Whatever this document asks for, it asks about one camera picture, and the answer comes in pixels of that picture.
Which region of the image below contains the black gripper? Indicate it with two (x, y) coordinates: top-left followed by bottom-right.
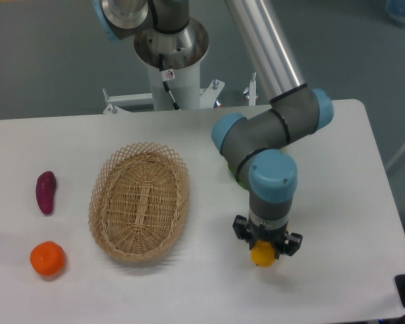
(232, 215), (303, 260)

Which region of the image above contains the yellow mango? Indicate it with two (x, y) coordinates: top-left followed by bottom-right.
(250, 240), (276, 267)

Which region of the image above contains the orange tangerine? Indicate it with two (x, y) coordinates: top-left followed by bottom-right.
(30, 241), (66, 277)

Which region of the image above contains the purple sweet potato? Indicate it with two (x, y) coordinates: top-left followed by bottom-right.
(35, 171), (57, 215)

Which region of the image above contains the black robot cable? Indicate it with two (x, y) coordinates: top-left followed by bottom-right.
(158, 53), (182, 111)

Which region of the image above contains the green leafy vegetable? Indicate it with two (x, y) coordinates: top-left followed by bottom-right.
(227, 163), (249, 190)

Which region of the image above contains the woven wicker basket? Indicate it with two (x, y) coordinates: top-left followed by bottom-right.
(88, 142), (190, 263)

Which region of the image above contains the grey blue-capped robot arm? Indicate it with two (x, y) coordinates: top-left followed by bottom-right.
(93, 1), (333, 267)

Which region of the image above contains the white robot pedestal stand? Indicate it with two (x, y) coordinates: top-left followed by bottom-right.
(102, 62), (259, 115)

